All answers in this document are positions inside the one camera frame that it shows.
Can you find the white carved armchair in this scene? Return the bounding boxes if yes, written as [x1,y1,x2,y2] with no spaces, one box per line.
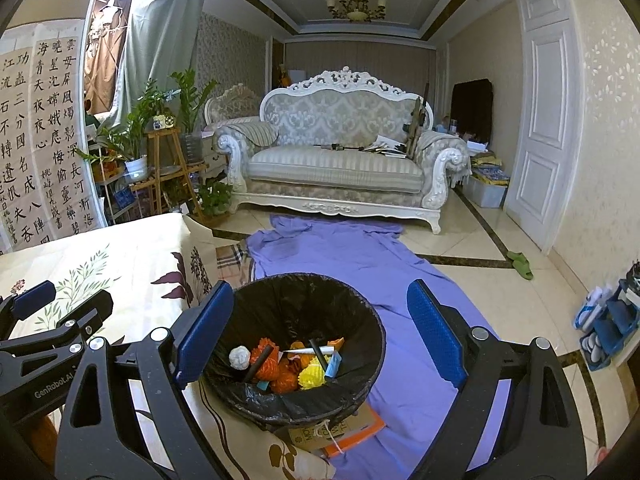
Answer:
[202,84,264,136]

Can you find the white carved sofa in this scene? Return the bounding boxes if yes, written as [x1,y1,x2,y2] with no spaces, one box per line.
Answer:
[214,66,471,235]

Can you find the trash bin with black bag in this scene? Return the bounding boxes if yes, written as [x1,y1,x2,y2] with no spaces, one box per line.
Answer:
[200,272,388,429]

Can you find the yellow foam fruit net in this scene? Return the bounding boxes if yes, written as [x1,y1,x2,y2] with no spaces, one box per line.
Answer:
[297,363,326,390]

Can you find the chandelier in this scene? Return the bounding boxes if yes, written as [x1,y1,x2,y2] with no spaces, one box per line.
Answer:
[325,0,389,24]

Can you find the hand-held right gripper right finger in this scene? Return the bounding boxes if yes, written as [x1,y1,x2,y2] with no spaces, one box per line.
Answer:
[406,279,587,480]

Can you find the leafy floor plant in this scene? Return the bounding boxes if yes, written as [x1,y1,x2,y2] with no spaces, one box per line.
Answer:
[197,180,236,219]

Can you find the floral bed sheet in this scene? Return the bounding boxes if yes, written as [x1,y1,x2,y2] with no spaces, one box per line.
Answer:
[0,212,337,480]

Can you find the purple cloth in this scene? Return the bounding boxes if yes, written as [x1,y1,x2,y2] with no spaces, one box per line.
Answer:
[246,213,512,480]

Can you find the calligraphy paper screen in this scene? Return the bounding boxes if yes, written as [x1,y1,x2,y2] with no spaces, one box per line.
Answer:
[0,17,97,256]

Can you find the grey green curtain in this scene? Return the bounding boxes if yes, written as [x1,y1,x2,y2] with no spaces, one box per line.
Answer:
[107,0,211,132]

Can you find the metal shelf rack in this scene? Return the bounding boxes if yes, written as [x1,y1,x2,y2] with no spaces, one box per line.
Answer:
[92,145,147,224]

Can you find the wooden toy rifle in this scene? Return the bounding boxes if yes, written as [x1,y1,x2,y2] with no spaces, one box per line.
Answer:
[405,81,435,156]

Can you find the red foam fruit net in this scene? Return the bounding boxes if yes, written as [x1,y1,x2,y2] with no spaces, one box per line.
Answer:
[250,338,282,382]

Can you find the plaid cloth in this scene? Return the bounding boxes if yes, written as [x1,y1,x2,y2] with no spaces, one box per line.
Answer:
[215,241,251,287]

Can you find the person's left forearm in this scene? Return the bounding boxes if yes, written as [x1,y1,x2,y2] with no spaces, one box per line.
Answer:
[27,415,59,457]

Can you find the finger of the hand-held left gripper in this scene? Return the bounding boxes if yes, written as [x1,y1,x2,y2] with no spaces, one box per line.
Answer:
[0,290,115,376]
[0,280,57,333]

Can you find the plant in white pot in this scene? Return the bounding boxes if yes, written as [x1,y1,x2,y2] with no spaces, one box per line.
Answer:
[75,80,168,182]

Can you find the blue shoe rack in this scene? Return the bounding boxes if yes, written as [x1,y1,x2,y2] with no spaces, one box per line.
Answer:
[572,260,640,372]

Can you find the brown hanging garment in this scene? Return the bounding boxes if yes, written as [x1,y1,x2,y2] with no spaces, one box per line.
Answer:
[82,5,129,114]

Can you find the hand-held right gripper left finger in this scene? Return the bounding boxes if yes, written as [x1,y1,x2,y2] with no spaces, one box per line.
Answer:
[55,280,235,480]

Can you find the green slipper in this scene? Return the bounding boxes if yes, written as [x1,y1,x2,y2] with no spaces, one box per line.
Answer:
[506,251,535,281]

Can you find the clear storage box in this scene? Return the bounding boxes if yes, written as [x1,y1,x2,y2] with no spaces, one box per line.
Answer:
[462,152,511,210]

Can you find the orange cardboard book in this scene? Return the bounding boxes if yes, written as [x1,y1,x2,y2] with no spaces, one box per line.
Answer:
[287,400,387,459]

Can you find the tall plant in grey pot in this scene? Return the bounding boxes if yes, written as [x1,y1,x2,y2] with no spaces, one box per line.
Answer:
[170,69,219,164]

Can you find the orange plastic bag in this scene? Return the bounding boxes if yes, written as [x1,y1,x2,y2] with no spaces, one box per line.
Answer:
[272,359,301,394]

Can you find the pile of books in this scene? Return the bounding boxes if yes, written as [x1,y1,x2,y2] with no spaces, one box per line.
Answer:
[364,135,409,159]

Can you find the wooden plant stand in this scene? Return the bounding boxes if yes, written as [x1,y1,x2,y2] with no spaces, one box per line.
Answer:
[130,127,209,217]

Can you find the black tube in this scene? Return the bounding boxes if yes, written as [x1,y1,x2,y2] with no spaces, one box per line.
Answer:
[308,338,329,369]
[242,343,275,384]

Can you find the white door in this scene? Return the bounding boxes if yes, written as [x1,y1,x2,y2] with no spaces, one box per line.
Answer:
[502,0,587,254]

